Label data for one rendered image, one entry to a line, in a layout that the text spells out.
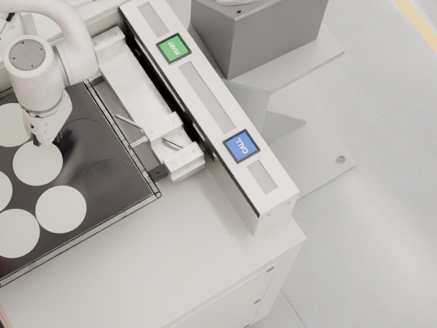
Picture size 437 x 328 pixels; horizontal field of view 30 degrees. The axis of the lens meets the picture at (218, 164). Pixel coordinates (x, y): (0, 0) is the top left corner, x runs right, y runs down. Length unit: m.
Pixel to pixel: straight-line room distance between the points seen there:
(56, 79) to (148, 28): 0.37
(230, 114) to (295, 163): 1.03
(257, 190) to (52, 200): 0.41
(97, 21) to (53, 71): 0.38
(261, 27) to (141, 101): 0.30
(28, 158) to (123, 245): 0.26
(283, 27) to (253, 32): 0.09
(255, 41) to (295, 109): 1.01
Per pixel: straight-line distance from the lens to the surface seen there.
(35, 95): 1.46
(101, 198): 1.65
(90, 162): 1.68
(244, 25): 1.67
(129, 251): 1.69
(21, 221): 1.65
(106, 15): 1.79
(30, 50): 1.42
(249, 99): 2.06
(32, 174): 1.69
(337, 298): 2.56
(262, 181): 1.61
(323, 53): 1.91
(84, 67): 1.45
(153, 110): 1.74
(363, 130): 2.77
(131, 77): 1.78
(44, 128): 1.56
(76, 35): 1.43
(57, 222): 1.64
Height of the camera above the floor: 2.44
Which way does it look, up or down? 67 degrees down
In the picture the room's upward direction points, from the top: 8 degrees clockwise
